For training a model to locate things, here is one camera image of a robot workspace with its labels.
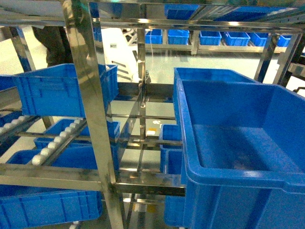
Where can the person dark trousers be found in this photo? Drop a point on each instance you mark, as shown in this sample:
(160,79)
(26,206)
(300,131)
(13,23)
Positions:
(54,39)

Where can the stainless steel roller shelf rack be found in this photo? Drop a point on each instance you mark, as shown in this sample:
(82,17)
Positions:
(78,20)

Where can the large blue target bin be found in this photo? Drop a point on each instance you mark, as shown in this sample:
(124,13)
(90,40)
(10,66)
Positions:
(244,155)

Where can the blue bin lower left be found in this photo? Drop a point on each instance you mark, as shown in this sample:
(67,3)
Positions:
(25,207)

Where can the blue bin at left shelf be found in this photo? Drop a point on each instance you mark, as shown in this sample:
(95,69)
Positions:
(52,91)

